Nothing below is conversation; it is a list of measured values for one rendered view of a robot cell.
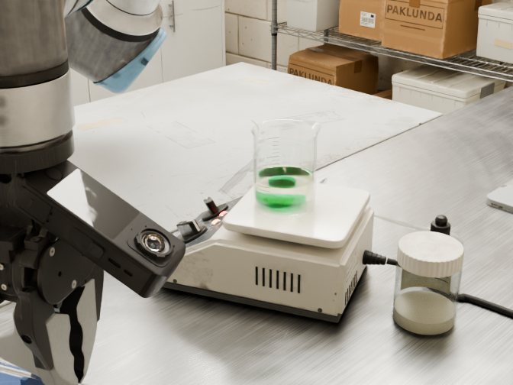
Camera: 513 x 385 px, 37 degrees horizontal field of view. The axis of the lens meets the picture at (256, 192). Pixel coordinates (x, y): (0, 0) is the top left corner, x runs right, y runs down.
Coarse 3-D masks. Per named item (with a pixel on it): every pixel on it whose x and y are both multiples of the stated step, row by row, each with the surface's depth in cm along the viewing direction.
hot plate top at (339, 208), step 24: (336, 192) 78; (360, 192) 78; (240, 216) 73; (264, 216) 73; (312, 216) 73; (336, 216) 73; (360, 216) 74; (288, 240) 70; (312, 240) 69; (336, 240) 68
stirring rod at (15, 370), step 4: (0, 364) 61; (4, 364) 61; (8, 364) 61; (0, 368) 61; (4, 368) 61; (8, 368) 60; (12, 368) 60; (16, 368) 60; (20, 368) 60; (12, 372) 60; (16, 372) 60; (20, 372) 60; (24, 372) 60; (28, 372) 60; (28, 376) 60; (32, 376) 60; (36, 376) 60; (40, 380) 60; (80, 384) 58; (84, 384) 58
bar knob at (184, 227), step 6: (180, 222) 78; (186, 222) 77; (192, 222) 76; (180, 228) 78; (186, 228) 77; (192, 228) 76; (198, 228) 76; (204, 228) 77; (186, 234) 77; (192, 234) 77; (198, 234) 76; (186, 240) 76; (192, 240) 76
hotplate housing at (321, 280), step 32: (192, 256) 74; (224, 256) 73; (256, 256) 71; (288, 256) 70; (320, 256) 69; (352, 256) 71; (384, 256) 77; (192, 288) 76; (224, 288) 74; (256, 288) 73; (288, 288) 71; (320, 288) 70; (352, 288) 74
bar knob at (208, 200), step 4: (204, 200) 83; (208, 200) 81; (212, 200) 81; (208, 204) 81; (212, 204) 81; (224, 204) 83; (208, 208) 81; (212, 208) 81; (216, 208) 81; (220, 208) 82; (224, 208) 81; (208, 212) 83; (212, 212) 81; (216, 212) 81; (220, 212) 81; (204, 216) 82; (208, 216) 81; (212, 216) 81; (216, 216) 81; (204, 220) 82
